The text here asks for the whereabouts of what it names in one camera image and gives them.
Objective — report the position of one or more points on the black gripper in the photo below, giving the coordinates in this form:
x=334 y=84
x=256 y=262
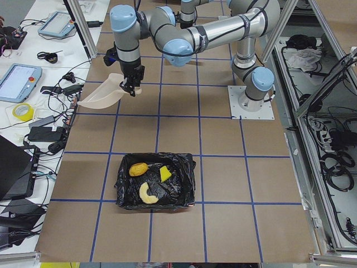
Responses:
x=131 y=69

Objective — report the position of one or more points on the white plastic dustpan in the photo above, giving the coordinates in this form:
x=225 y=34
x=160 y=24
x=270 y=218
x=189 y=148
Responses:
x=107 y=94

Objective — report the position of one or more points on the toy bread roll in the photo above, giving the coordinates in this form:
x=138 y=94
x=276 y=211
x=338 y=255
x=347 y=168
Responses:
x=138 y=169

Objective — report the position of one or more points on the yellow green sponge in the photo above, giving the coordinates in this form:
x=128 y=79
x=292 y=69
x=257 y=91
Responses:
x=165 y=174

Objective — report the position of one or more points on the black bag lined bin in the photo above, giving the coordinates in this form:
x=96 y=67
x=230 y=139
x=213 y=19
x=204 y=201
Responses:
x=147 y=191

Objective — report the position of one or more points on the small black bowl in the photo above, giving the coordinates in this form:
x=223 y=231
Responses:
x=50 y=57

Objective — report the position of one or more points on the teach pendant far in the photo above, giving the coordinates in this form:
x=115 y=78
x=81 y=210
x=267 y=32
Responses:
x=58 y=26

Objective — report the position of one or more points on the teach pendant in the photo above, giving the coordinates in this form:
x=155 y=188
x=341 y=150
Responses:
x=19 y=81
x=58 y=26

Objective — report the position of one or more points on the yellow tape roll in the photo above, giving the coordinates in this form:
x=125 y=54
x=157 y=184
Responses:
x=23 y=112

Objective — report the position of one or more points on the black power adapter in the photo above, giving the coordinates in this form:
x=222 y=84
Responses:
x=46 y=134

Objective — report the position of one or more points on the teach pendant near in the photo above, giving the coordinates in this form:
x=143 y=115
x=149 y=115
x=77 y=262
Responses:
x=19 y=81

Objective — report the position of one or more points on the black laptop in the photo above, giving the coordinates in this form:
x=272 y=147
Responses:
x=18 y=166

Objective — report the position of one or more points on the white cloth rag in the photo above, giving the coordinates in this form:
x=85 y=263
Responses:
x=305 y=59

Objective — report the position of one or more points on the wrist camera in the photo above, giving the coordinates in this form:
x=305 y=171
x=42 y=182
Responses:
x=111 y=56

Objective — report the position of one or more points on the aluminium frame post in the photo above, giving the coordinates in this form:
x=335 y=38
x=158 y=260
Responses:
x=76 y=14

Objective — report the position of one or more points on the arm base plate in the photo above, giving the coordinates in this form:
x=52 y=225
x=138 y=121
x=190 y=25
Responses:
x=241 y=107

